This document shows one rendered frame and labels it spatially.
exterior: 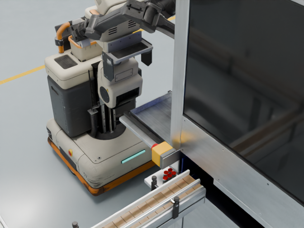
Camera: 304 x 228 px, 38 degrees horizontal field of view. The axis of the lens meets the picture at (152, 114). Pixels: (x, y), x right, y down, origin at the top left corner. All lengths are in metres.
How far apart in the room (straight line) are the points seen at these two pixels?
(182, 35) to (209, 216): 0.78
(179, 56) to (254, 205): 0.58
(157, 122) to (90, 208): 0.99
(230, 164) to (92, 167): 1.36
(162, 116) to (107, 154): 0.77
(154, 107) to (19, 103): 1.84
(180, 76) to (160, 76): 2.42
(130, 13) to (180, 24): 0.40
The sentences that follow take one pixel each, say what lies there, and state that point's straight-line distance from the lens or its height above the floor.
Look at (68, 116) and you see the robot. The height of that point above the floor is 0.49.
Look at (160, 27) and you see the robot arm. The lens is 1.93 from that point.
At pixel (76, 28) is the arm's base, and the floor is 1.21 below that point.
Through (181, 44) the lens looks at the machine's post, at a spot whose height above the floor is 1.50.
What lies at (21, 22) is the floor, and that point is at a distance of 5.11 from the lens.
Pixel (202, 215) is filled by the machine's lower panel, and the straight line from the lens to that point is 1.96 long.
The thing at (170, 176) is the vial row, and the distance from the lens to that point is 1.86.
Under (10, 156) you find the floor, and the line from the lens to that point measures 3.41.
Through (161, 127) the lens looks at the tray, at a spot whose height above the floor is 0.88.
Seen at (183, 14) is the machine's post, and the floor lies 1.62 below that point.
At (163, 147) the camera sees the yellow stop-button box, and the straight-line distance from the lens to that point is 1.83.
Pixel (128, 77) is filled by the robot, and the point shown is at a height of 0.81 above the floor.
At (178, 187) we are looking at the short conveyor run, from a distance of 1.82.
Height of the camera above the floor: 2.29
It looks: 39 degrees down
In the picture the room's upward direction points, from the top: straight up
